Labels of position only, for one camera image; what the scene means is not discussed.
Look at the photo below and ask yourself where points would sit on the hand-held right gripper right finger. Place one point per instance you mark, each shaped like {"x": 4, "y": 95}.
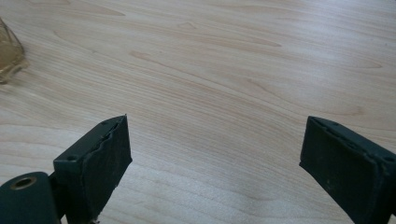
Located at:
{"x": 348, "y": 168}

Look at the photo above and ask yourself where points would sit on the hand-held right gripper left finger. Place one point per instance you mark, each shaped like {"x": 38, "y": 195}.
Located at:
{"x": 93, "y": 168}

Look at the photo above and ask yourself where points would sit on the amber transparent cup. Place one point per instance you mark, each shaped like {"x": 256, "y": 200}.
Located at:
{"x": 9, "y": 56}

